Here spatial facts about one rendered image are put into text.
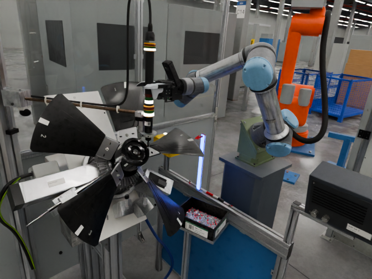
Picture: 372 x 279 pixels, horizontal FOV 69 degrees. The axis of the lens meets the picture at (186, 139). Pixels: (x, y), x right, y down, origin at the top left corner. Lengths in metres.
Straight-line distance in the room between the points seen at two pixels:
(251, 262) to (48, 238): 1.28
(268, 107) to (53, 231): 1.54
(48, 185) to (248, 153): 1.01
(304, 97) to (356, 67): 4.32
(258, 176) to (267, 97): 0.47
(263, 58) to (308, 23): 3.71
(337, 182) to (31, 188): 1.06
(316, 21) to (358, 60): 4.21
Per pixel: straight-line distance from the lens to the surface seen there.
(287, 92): 4.64
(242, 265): 1.57
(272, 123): 1.28
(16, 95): 1.40
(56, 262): 2.22
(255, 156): 1.55
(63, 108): 1.08
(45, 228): 2.02
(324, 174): 1.08
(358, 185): 1.07
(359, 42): 11.57
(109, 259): 1.52
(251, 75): 1.10
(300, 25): 4.81
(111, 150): 1.12
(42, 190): 1.12
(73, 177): 1.15
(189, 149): 1.25
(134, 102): 1.22
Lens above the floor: 1.66
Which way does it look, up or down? 21 degrees down
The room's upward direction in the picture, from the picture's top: 4 degrees clockwise
